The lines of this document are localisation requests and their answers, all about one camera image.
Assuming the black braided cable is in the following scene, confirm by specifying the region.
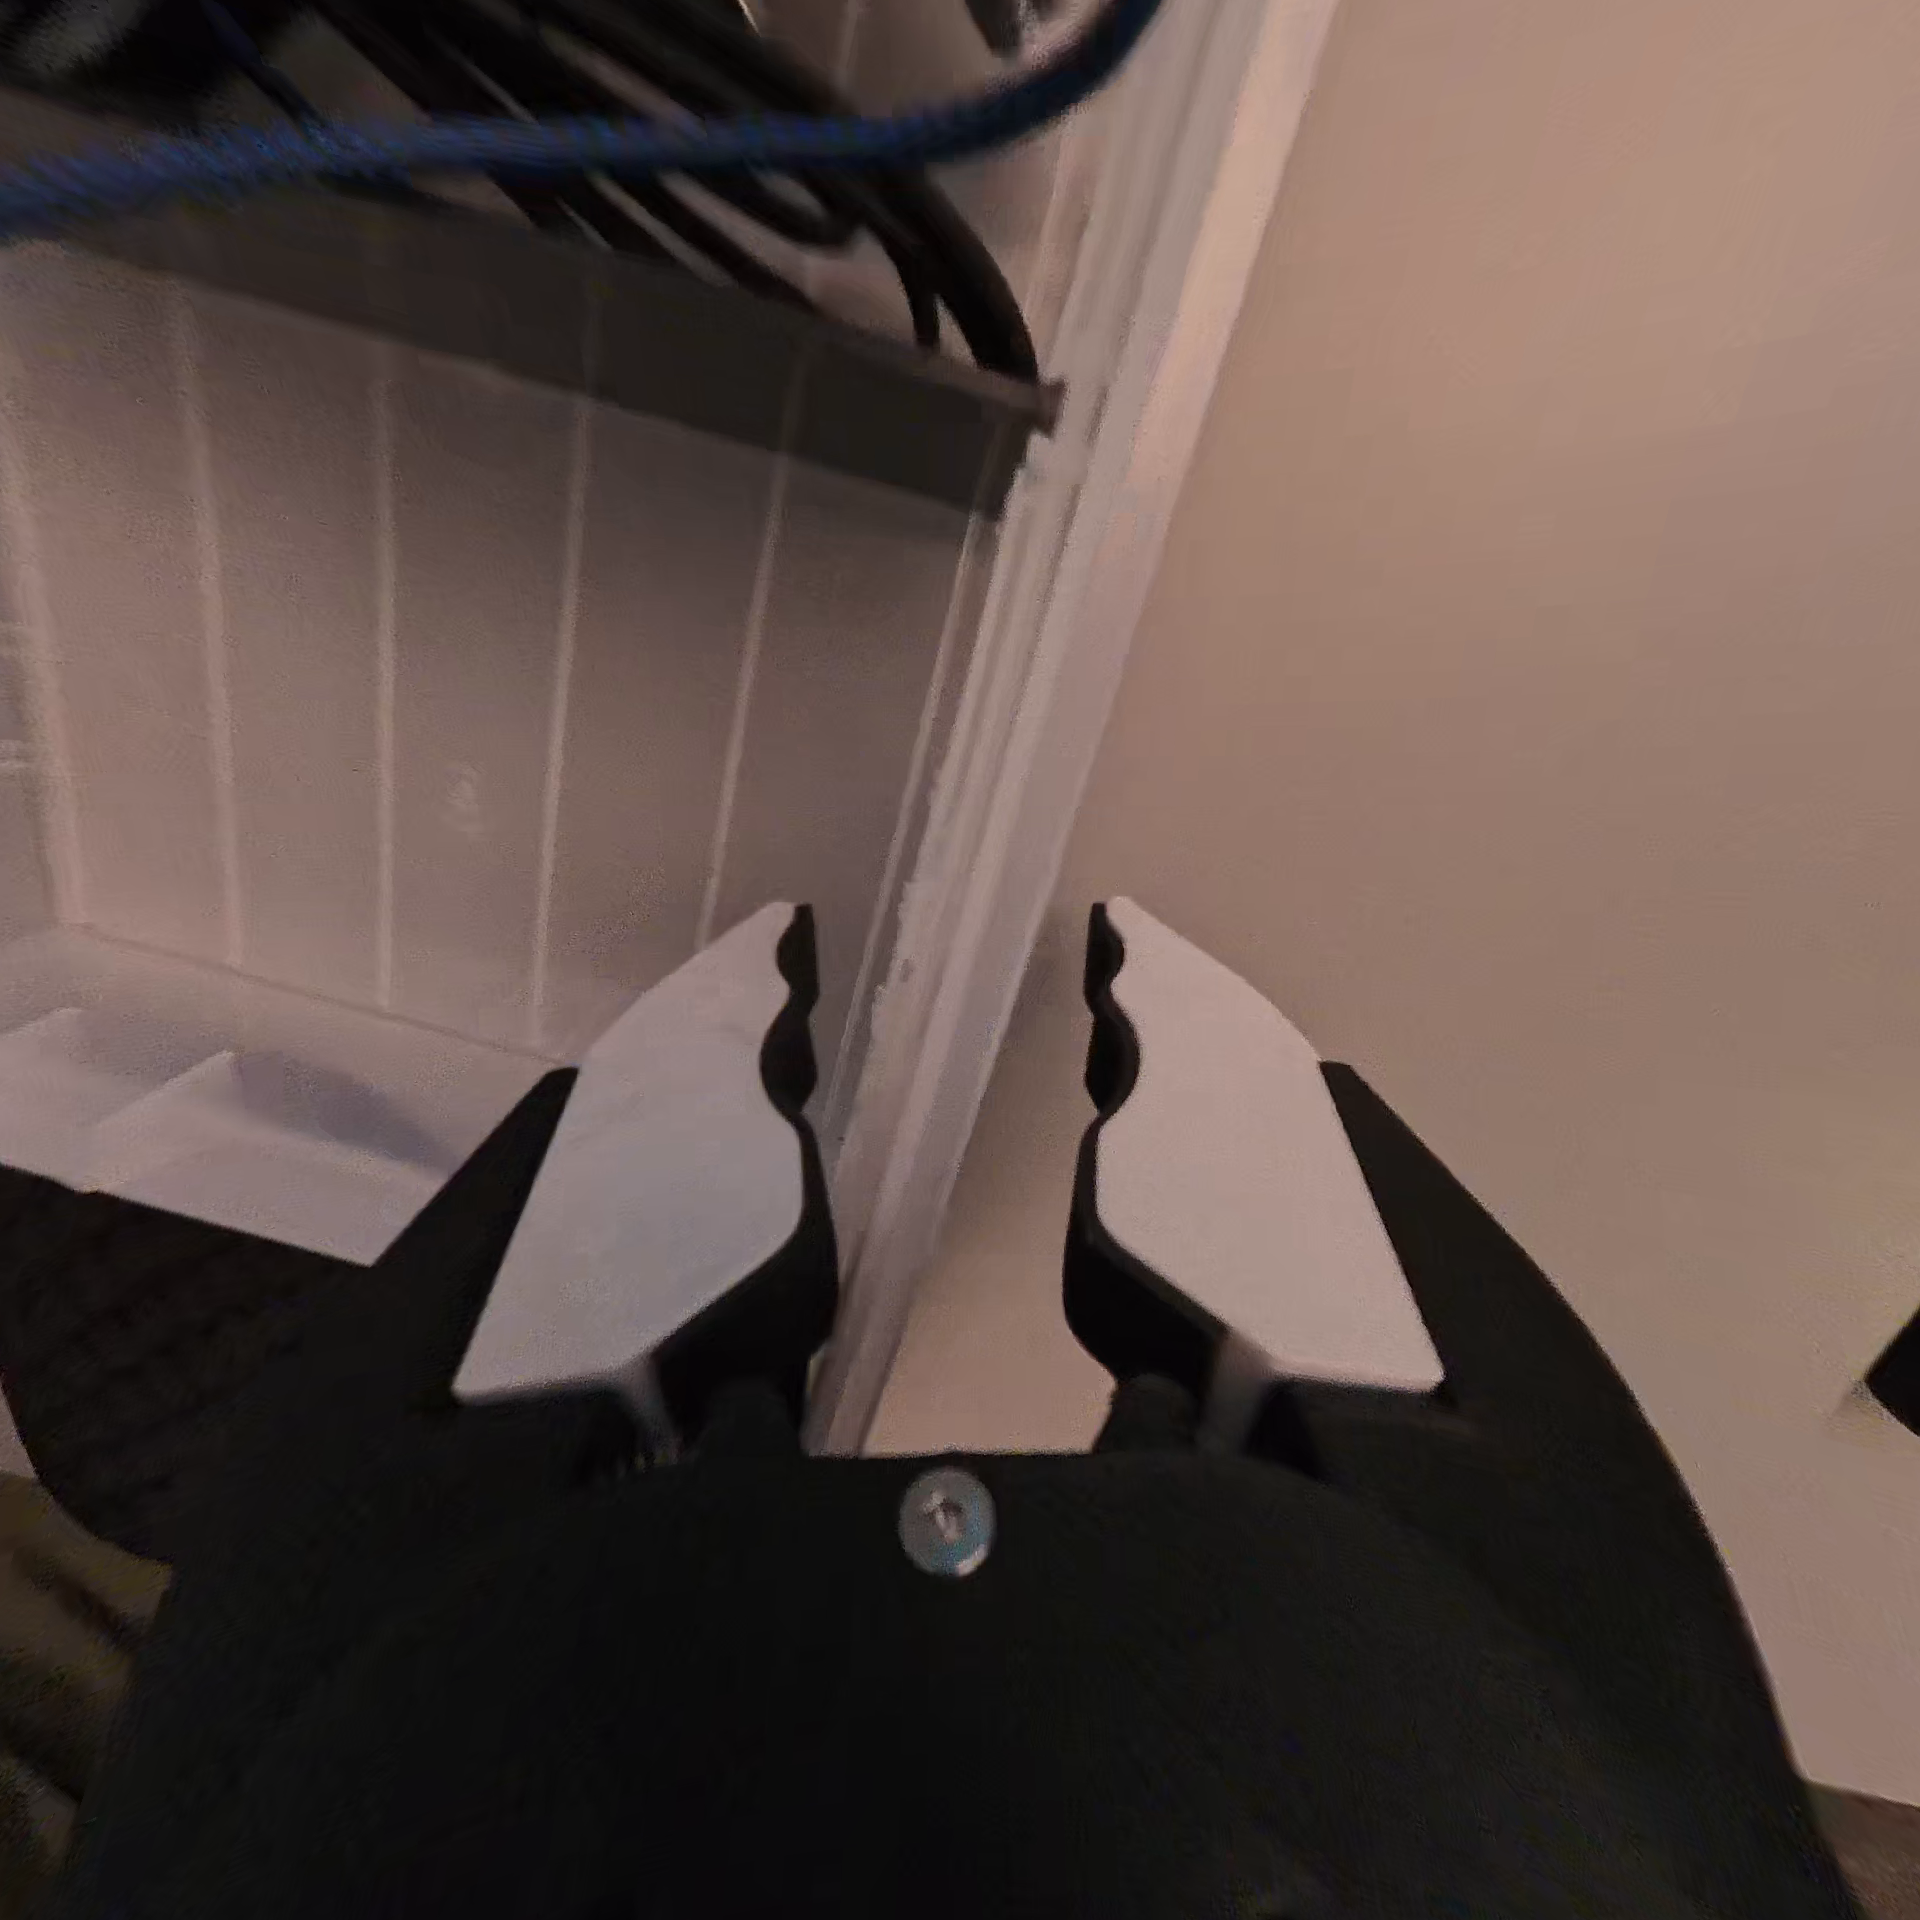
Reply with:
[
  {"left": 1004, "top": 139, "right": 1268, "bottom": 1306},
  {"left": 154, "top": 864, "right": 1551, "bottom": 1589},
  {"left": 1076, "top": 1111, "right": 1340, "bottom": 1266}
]
[{"left": 0, "top": 0, "right": 1045, "bottom": 378}]

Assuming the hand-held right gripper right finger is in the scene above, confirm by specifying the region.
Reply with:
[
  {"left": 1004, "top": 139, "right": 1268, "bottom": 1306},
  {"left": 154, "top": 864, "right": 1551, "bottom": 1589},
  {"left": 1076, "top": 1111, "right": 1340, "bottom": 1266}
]
[{"left": 1064, "top": 895, "right": 1444, "bottom": 1453}]

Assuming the clear plastic bin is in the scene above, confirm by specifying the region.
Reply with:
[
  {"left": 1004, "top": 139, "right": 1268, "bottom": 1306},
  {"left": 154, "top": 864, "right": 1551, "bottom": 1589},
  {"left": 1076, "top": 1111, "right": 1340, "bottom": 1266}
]
[{"left": 0, "top": 0, "right": 1338, "bottom": 1456}]

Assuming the blue braided cable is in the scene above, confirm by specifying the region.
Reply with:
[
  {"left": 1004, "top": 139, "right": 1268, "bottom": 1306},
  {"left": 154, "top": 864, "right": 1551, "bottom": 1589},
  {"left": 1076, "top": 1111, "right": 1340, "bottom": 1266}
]
[{"left": 0, "top": 0, "right": 1168, "bottom": 243}]

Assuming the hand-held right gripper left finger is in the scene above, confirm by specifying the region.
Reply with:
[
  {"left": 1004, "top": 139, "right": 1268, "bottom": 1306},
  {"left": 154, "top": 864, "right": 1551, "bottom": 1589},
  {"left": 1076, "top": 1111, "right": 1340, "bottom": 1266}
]
[{"left": 450, "top": 899, "right": 842, "bottom": 1456}]

